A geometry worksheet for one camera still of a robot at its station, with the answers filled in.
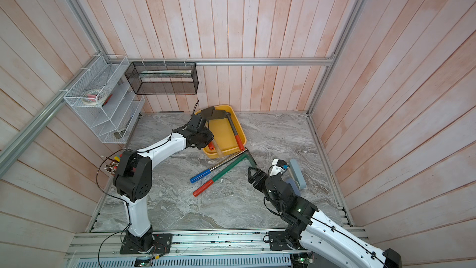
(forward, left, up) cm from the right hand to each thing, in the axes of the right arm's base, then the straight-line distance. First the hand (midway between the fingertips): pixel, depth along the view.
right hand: (251, 170), depth 76 cm
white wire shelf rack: (+16, +61, +13) cm, 64 cm away
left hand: (+21, +19, -7) cm, 29 cm away
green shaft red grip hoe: (+18, +1, -16) cm, 24 cm away
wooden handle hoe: (+13, +15, -7) cm, 21 cm away
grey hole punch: (+5, -23, -12) cm, 26 cm away
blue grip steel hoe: (+7, +21, -15) cm, 27 cm away
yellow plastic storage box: (+31, +12, -16) cm, 37 cm away
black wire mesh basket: (+51, +48, +11) cm, 71 cm away
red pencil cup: (-1, +59, +2) cm, 59 cm away
